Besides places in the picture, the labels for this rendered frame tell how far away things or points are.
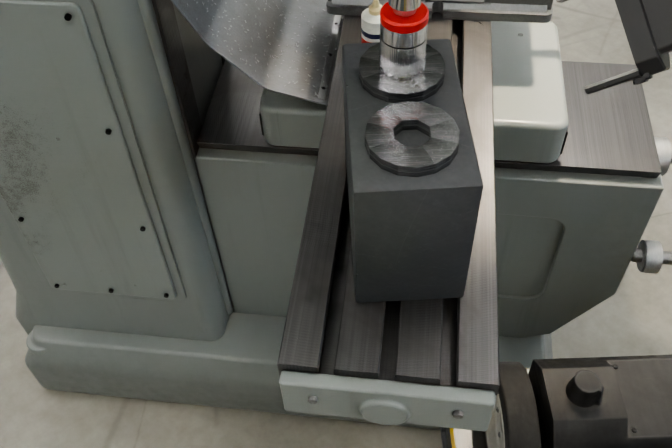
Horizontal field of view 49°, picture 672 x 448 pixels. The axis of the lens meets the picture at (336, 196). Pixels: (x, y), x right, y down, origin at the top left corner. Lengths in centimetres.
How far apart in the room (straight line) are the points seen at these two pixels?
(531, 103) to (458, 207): 54
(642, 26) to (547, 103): 42
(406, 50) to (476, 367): 33
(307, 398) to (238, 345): 85
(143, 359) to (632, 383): 101
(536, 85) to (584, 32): 156
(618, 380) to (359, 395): 53
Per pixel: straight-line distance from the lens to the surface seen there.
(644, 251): 144
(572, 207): 132
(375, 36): 104
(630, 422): 118
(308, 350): 79
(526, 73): 127
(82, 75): 116
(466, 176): 68
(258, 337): 165
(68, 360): 179
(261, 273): 154
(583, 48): 273
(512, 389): 116
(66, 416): 190
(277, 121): 121
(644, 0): 83
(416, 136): 72
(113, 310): 168
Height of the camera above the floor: 162
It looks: 49 degrees down
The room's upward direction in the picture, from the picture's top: 3 degrees counter-clockwise
